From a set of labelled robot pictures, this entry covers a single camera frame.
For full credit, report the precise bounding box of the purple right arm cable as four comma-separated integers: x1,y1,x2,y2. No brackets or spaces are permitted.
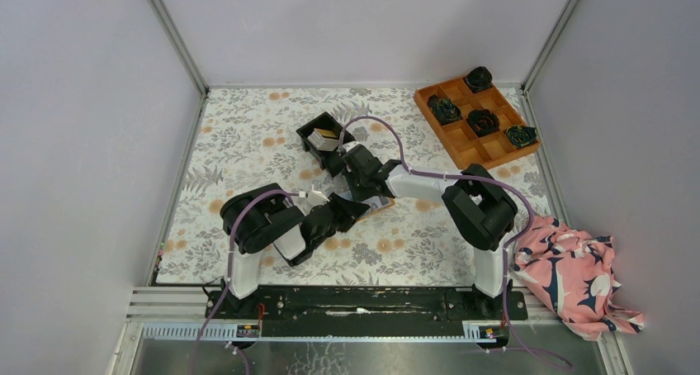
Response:
338,115,575,373

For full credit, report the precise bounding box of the rolled dark tie top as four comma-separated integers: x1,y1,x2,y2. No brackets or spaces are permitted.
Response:
464,66,493,93

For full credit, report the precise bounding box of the rolled green tie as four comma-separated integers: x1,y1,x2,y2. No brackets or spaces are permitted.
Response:
504,125,538,150
427,95,462,126

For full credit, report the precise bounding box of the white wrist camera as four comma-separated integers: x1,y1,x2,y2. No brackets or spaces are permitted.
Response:
298,186,329,208
338,140,360,155

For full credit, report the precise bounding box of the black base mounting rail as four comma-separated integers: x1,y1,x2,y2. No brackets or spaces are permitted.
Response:
204,286,528,341

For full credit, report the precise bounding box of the stack of credit cards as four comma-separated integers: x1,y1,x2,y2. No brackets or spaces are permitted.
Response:
307,128,339,151

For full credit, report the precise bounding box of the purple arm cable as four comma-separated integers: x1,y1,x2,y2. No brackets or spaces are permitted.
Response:
338,115,575,373
188,189,302,375

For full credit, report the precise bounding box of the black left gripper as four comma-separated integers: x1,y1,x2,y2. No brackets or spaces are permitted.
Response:
310,192,367,250

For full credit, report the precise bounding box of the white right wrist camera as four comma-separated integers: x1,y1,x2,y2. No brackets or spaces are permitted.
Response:
338,140,360,155

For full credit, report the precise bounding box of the rolled green tie left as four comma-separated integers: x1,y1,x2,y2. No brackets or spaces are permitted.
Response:
427,95,462,126

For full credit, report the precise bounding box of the yellow leather card holder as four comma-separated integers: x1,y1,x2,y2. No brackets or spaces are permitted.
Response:
362,196,395,217

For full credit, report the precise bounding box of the rolled dark tie centre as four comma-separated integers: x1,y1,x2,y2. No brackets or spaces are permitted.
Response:
466,109,500,138

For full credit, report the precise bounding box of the pink patterned cloth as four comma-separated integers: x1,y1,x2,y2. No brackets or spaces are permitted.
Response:
512,216,645,341

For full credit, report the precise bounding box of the black plastic card box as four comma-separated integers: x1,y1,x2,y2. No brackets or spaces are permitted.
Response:
296,112,349,177

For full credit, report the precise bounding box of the rolled green tie right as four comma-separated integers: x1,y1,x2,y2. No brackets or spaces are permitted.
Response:
504,125,538,150

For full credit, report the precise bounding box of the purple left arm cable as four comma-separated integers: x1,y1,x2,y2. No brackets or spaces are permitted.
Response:
188,189,302,375

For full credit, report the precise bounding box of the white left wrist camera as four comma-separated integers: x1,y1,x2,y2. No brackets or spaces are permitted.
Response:
298,186,329,208

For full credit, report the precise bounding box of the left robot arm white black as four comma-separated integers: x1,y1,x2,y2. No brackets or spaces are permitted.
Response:
220,183,371,318

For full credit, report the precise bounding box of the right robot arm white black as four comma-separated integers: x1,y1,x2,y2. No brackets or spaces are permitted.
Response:
340,141,518,319

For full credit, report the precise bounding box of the rolled dark tie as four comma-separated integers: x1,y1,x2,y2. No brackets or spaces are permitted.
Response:
464,66,493,93
466,109,500,138

